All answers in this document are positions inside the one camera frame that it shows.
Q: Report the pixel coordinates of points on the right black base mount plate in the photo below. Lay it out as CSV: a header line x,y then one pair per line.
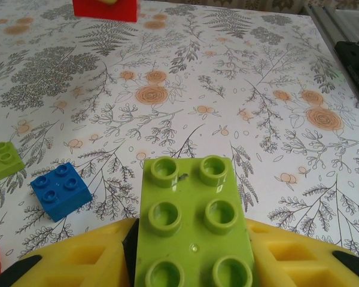
x,y
356,83

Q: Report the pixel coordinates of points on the lime green long lego brick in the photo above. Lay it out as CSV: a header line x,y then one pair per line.
x,y
191,239

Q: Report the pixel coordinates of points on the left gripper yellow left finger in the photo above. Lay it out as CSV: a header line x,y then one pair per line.
x,y
113,269

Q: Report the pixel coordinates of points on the floral printed table cover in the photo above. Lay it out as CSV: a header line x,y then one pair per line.
x,y
197,104

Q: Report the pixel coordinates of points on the blue square lego brick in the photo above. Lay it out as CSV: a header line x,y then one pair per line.
x,y
60,194

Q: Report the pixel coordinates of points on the orange yellow lego brick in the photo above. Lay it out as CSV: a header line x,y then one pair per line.
x,y
109,1

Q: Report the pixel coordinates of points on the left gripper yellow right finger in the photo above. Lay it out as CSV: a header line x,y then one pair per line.
x,y
320,257

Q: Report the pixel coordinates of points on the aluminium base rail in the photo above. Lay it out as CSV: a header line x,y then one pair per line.
x,y
332,18

